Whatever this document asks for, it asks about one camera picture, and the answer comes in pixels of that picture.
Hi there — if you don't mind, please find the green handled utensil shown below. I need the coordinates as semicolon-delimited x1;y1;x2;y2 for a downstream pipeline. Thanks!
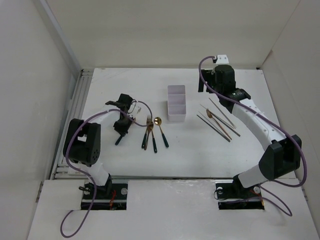
115;135;125;146

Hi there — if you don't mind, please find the gold fork green handle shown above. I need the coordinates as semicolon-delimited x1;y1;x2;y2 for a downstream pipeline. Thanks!
149;123;158;154
141;115;152;149

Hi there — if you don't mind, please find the gold spoon green handle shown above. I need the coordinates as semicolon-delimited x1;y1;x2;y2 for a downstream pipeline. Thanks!
154;116;169;148

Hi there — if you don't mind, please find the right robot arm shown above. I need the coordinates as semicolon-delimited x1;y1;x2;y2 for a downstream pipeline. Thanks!
198;64;306;198

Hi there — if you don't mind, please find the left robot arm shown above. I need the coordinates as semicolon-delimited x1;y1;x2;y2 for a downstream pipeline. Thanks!
63;93;135;199

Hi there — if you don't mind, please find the silver chopstick far right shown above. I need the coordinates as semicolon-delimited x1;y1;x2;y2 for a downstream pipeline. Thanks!
209;98;241;137

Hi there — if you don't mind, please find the silver chopstick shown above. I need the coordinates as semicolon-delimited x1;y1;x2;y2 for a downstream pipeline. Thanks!
199;104;236;129
209;98;241;137

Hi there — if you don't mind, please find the rose gold small fork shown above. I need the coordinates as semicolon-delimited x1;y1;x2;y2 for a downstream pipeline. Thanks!
206;108;232;140

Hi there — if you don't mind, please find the dark grey chopstick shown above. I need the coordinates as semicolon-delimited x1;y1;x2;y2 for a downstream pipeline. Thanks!
196;114;231;143
198;111;227;137

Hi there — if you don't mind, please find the white three-compartment utensil holder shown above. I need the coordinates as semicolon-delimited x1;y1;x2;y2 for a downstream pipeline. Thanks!
167;85;187;122

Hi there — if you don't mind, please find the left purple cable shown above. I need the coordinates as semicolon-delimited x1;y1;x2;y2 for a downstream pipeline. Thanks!
60;100;152;238

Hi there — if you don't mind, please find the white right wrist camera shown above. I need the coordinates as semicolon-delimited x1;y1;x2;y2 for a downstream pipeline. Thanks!
215;54;229;65

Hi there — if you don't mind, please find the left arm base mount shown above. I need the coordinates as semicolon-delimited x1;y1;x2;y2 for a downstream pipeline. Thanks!
78;182;128;211

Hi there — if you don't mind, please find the aluminium frame rail left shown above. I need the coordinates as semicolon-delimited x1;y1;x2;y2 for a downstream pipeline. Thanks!
47;69;94;180

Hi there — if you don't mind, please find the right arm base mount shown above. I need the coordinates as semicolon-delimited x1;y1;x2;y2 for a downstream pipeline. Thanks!
214;181;265;210

